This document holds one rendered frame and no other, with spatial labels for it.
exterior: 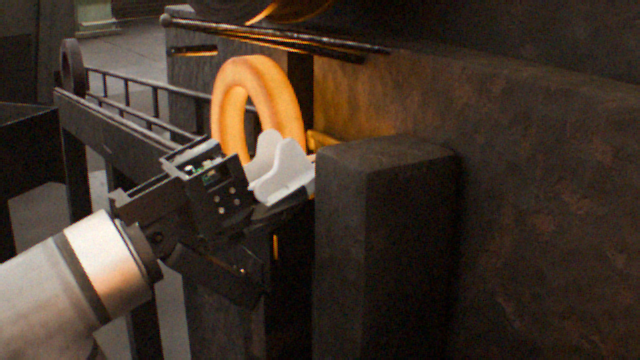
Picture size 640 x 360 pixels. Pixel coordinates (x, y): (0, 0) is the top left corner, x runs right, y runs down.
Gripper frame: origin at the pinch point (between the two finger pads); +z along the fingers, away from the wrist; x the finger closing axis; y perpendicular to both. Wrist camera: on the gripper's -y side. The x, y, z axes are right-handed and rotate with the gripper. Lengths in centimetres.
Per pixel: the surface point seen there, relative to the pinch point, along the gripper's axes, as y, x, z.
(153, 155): -5.5, 37.4, -7.5
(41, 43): -23, 300, 10
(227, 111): 2.7, 18.1, -1.0
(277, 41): 13.0, 1.7, 0.3
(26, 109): 3, 65, -20
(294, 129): 3.2, 3.7, 0.1
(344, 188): 4.4, -12.3, -4.5
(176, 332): -75, 95, -10
